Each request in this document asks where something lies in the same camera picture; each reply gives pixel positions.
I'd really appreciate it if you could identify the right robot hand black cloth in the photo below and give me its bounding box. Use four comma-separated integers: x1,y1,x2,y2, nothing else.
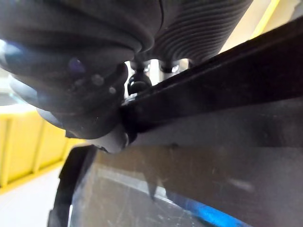
0,0,254,154

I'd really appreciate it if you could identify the yellow shelf frame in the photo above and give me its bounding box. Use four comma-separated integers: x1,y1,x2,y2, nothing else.
250,0,284,40

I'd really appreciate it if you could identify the blue box rim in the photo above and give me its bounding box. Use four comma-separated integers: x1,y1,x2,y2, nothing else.
163,186,253,227

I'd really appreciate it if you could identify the yellow plastic bin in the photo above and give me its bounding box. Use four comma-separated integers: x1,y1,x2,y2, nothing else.
0,110,87,190

